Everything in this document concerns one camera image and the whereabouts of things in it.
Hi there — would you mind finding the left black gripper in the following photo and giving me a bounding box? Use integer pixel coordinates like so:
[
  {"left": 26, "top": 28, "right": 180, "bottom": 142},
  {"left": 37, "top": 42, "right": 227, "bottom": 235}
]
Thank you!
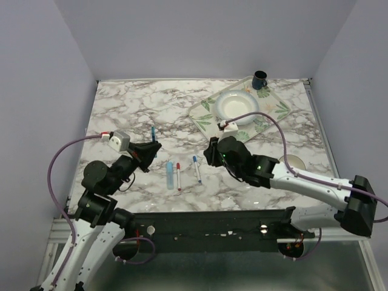
[{"left": 107, "top": 141, "right": 162, "bottom": 195}]

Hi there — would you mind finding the white marker pen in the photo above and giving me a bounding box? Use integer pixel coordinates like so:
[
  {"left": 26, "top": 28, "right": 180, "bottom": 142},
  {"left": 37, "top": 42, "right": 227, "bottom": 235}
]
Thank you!
[{"left": 193, "top": 155, "right": 202, "bottom": 184}]

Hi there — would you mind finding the blue gel pen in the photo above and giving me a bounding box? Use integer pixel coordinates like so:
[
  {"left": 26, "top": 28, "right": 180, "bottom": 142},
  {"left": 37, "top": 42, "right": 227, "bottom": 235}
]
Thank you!
[{"left": 151, "top": 126, "right": 157, "bottom": 158}]

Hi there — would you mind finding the white red marker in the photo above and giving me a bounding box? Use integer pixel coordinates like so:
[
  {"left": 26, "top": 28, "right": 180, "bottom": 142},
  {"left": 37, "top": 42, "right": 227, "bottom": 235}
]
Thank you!
[{"left": 176, "top": 162, "right": 181, "bottom": 191}]

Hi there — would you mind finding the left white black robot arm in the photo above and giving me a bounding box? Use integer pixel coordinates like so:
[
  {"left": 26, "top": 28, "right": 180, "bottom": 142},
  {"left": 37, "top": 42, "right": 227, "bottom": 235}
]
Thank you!
[{"left": 34, "top": 141, "right": 162, "bottom": 290}]

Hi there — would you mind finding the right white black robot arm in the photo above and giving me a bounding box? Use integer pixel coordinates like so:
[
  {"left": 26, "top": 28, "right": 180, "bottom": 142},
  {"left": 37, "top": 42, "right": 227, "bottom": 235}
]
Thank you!
[{"left": 204, "top": 136, "right": 377, "bottom": 238}]

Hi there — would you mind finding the white blue rimmed bowl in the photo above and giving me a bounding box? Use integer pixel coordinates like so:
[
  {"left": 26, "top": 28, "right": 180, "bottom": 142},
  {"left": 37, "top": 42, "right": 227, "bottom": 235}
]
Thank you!
[{"left": 213, "top": 90, "right": 259, "bottom": 120}]

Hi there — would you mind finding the floral serving tray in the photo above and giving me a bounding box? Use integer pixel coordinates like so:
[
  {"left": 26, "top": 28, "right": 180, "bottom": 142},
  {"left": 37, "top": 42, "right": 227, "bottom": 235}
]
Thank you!
[{"left": 188, "top": 76, "right": 292, "bottom": 152}]

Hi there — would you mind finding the small white dark-rimmed bowl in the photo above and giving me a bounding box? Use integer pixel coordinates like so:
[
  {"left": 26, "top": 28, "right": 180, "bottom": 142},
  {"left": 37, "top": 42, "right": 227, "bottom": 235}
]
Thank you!
[{"left": 279, "top": 154, "right": 306, "bottom": 170}]

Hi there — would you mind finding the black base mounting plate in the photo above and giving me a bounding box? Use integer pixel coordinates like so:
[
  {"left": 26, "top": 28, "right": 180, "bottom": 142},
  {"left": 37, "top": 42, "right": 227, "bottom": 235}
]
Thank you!
[{"left": 99, "top": 209, "right": 307, "bottom": 254}]

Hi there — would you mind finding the dark blue mug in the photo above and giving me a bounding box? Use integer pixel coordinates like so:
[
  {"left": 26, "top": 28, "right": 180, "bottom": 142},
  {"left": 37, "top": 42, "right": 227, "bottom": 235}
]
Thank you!
[{"left": 252, "top": 70, "right": 267, "bottom": 90}]

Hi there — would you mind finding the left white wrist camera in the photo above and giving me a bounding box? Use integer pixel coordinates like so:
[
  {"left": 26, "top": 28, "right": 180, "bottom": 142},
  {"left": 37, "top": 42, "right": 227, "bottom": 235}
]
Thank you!
[{"left": 108, "top": 131, "right": 130, "bottom": 152}]

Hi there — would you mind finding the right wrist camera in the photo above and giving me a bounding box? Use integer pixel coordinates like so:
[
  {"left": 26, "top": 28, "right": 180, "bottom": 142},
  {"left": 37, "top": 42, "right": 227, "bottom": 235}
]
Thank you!
[{"left": 218, "top": 121, "right": 238, "bottom": 141}]

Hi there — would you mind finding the aluminium frame rail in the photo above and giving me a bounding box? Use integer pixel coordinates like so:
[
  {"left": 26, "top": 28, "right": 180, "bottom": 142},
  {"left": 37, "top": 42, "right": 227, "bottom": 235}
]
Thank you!
[{"left": 303, "top": 78, "right": 386, "bottom": 290}]

